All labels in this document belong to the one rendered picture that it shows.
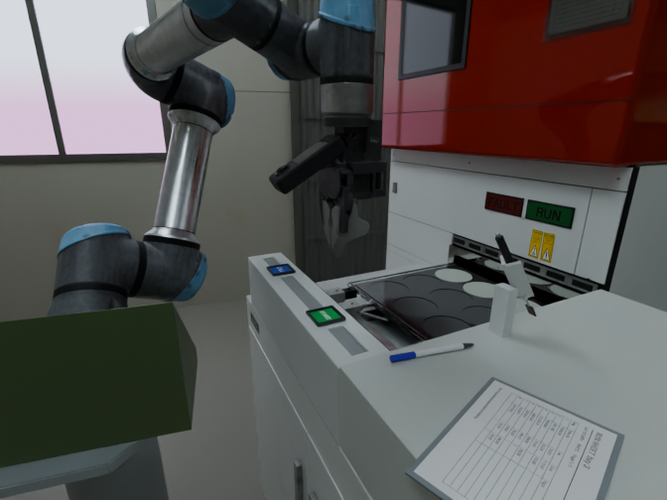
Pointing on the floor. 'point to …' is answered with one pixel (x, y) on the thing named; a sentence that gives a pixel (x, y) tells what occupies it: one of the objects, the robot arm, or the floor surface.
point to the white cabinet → (294, 432)
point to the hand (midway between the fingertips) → (333, 250)
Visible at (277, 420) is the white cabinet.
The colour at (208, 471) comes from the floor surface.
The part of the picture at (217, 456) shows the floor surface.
